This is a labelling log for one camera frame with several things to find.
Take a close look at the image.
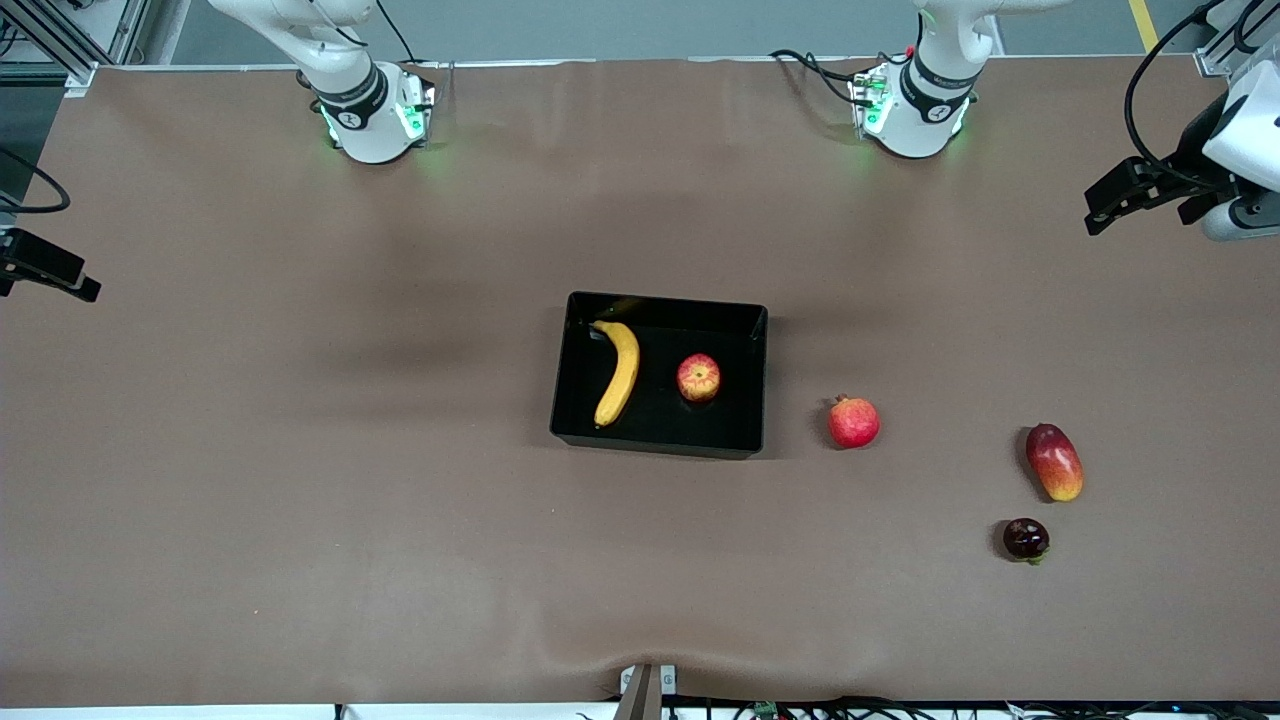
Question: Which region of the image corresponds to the red yellow mango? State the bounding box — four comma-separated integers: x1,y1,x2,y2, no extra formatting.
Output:
1025,423,1085,503

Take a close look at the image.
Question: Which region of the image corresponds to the aluminium frame post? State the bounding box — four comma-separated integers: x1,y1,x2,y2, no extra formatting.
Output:
1195,0,1280,79
0,0,151,96

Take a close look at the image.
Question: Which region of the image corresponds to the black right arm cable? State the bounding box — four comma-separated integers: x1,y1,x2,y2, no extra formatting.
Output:
0,150,72,214

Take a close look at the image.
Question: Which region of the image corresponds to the yellow banana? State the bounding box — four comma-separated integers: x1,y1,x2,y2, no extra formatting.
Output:
590,320,641,428

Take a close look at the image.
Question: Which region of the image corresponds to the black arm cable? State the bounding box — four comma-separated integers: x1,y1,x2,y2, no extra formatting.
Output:
1124,0,1236,191
0,150,72,214

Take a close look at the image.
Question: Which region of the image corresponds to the black base cable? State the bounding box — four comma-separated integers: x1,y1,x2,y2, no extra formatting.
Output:
768,48,881,106
375,0,419,66

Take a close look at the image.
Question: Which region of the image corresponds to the black plastic box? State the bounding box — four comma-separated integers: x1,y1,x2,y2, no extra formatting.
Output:
549,291,769,461

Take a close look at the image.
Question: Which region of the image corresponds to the brown table mat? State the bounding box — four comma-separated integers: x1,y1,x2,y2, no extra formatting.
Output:
0,57,1280,707

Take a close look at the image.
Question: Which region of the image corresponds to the red pomegranate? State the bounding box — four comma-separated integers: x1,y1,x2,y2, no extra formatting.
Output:
827,394,882,450

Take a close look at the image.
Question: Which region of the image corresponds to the red yellow apple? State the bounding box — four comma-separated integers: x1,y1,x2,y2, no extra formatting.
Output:
676,353,722,403

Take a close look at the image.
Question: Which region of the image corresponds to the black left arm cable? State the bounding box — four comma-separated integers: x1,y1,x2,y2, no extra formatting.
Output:
1124,0,1236,191

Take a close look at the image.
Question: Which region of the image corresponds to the black right base cable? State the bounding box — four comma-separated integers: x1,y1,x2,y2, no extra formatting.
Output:
375,0,419,66

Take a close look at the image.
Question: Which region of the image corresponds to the dark purple mangosteen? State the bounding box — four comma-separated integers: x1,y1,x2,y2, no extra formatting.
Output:
1003,517,1051,566

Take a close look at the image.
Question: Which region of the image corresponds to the black left base cable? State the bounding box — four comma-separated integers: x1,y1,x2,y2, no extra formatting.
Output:
768,48,881,106

